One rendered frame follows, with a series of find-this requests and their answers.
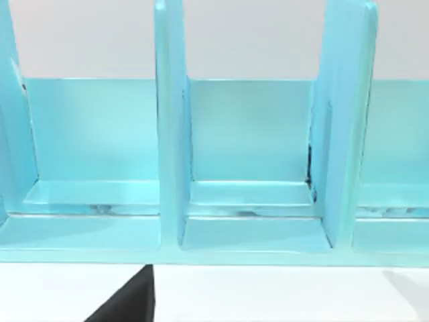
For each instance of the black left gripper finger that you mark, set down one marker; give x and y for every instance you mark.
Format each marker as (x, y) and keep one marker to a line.
(135, 300)

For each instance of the light blue rack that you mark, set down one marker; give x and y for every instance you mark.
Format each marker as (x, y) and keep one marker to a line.
(234, 151)

